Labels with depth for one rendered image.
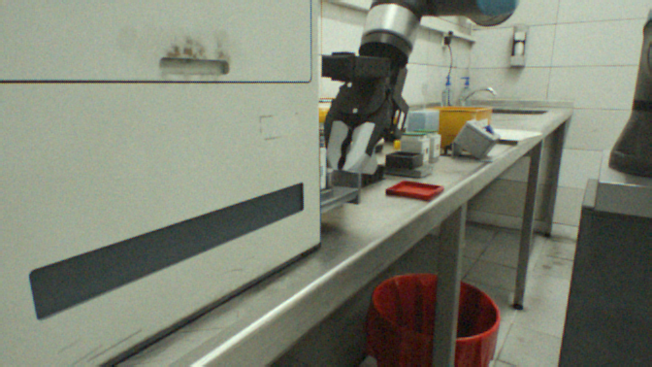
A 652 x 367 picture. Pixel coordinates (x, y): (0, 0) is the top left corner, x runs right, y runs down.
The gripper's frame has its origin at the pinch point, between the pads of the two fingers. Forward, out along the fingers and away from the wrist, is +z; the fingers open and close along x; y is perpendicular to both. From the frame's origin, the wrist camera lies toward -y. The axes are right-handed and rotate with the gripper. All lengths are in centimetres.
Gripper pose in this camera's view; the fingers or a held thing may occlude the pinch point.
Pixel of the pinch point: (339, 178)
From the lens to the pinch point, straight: 51.7
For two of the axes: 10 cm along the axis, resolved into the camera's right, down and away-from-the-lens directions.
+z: -2.8, 9.4, -1.9
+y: 4.8, 3.1, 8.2
